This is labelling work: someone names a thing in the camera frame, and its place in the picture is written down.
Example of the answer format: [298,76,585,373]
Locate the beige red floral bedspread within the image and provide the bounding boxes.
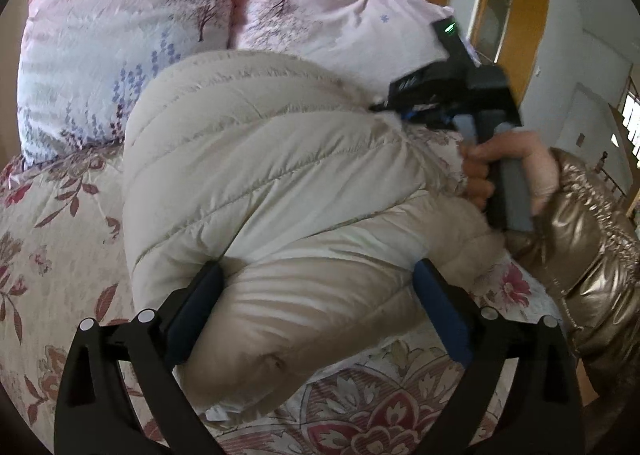
[0,125,566,455]

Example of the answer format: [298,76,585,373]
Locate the person's right hand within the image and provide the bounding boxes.
[459,130,561,216]

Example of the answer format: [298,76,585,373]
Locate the window with grille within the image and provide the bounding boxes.
[617,75,640,166]

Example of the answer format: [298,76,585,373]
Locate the pink floral pillow tree print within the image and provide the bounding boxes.
[230,0,481,102]

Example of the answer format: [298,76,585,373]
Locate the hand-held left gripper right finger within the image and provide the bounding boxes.
[412,257,583,455]

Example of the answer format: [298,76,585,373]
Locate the cream white puffer coat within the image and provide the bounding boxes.
[120,50,507,418]

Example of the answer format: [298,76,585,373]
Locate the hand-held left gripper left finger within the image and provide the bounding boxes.
[54,261,228,455]

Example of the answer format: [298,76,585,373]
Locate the pink floral pillow purple flowers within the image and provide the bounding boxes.
[17,0,246,168]

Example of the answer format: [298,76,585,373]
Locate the person's right forearm gold sleeve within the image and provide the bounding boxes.
[505,147,640,455]

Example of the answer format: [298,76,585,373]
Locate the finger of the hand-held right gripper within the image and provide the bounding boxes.
[369,102,441,130]

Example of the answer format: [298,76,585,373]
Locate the yellow wooden bed headboard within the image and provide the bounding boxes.
[410,0,553,103]

